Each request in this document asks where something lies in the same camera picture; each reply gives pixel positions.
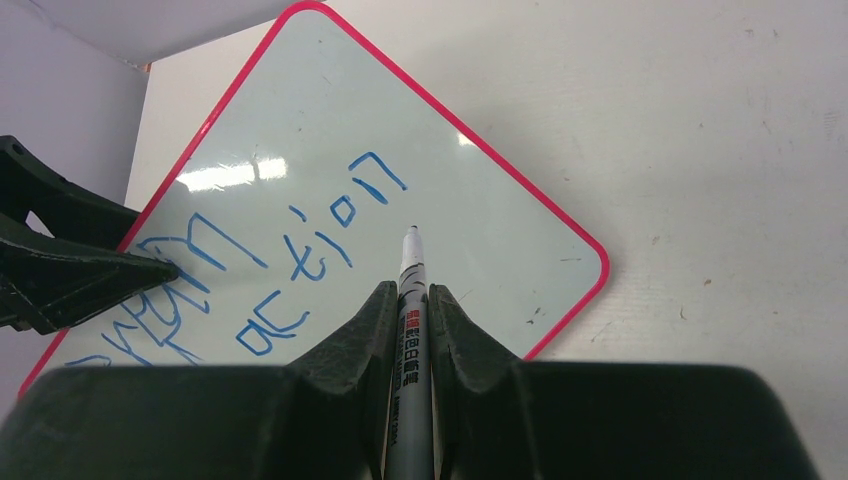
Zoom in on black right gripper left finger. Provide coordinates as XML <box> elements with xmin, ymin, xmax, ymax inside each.
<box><xmin>1</xmin><ymin>281</ymin><xmax>398</xmax><ymax>479</ymax></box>

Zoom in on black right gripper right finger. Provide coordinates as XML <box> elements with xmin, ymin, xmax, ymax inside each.
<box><xmin>429</xmin><ymin>285</ymin><xmax>818</xmax><ymax>479</ymax></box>

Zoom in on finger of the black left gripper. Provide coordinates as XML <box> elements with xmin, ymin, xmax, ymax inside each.
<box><xmin>1</xmin><ymin>135</ymin><xmax>178</xmax><ymax>335</ymax></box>

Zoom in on white whiteboard marker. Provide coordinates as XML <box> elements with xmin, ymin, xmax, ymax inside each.
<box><xmin>384</xmin><ymin>225</ymin><xmax>435</xmax><ymax>479</ymax></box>

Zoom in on red-framed whiteboard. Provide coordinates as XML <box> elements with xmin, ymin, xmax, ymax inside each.
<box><xmin>26</xmin><ymin>1</ymin><xmax>610</xmax><ymax>384</ymax></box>

